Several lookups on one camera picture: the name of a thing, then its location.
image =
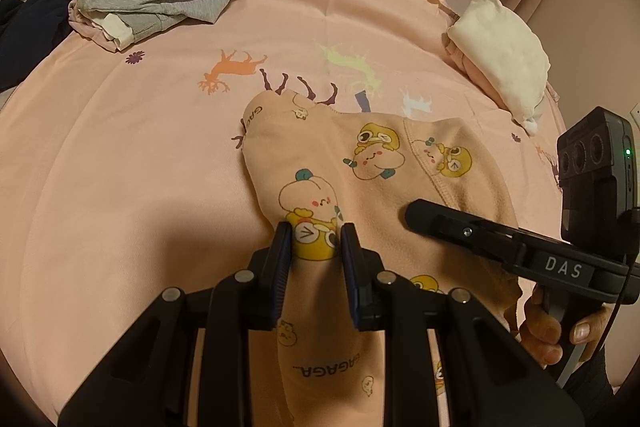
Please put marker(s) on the navy garment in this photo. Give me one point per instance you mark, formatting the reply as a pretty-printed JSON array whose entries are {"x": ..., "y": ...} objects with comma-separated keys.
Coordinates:
[{"x": 35, "y": 17}]

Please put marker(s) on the pink deer print bedsheet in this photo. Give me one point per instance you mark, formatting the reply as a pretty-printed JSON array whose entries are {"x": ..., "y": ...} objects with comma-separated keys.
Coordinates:
[{"x": 125, "y": 182}]

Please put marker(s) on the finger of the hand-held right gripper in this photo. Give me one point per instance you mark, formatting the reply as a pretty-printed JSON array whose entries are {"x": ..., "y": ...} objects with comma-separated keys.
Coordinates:
[{"x": 450, "y": 224}]

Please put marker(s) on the cream folded garment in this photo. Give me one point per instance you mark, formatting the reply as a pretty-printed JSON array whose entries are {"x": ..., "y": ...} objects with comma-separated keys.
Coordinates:
[{"x": 505, "y": 52}]

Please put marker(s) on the person's right hand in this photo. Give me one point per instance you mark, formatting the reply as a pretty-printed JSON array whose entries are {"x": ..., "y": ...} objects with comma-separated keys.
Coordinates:
[{"x": 542, "y": 332}]

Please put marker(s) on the person's right forearm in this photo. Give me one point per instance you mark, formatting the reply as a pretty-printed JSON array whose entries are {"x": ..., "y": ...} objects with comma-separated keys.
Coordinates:
[{"x": 595, "y": 392}]

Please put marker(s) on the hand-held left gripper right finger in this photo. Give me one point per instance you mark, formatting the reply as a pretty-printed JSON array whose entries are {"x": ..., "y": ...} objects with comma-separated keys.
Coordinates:
[{"x": 350, "y": 257}]

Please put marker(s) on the pink cartoon print garment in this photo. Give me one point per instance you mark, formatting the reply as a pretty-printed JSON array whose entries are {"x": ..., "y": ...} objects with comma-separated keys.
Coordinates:
[{"x": 320, "y": 177}]

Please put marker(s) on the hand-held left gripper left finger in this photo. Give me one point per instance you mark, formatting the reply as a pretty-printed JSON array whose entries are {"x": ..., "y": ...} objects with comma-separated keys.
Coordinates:
[{"x": 283, "y": 254}]

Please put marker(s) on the pink white folded garment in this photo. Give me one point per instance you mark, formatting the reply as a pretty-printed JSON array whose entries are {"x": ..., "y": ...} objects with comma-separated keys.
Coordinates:
[{"x": 105, "y": 27}]

